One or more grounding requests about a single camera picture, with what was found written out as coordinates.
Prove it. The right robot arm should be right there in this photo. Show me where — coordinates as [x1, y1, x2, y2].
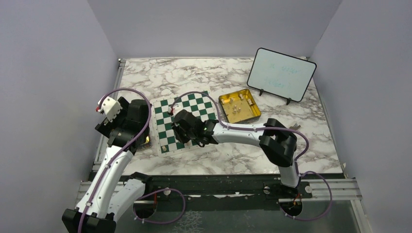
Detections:
[171, 110, 300, 198]

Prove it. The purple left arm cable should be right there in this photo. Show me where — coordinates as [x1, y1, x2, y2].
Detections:
[77, 88, 153, 233]

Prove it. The small grey key object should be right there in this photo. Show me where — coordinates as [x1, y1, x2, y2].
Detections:
[289, 123, 301, 131]

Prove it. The small whiteboard on stand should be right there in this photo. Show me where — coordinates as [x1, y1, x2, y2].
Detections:
[246, 48, 317, 102]

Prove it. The gold tin with dark pieces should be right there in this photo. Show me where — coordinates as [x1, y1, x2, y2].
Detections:
[140, 135, 152, 150]

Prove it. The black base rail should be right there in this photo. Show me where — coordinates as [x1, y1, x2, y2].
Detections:
[88, 173, 361, 213]

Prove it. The gold tin with light pieces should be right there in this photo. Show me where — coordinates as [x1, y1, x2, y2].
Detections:
[218, 89, 261, 124]

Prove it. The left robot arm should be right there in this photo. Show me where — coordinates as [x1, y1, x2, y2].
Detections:
[62, 97, 153, 233]

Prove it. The green white chess board mat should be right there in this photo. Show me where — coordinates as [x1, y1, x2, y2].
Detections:
[150, 88, 218, 157]

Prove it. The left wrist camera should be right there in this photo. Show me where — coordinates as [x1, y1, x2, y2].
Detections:
[95, 97, 122, 122]

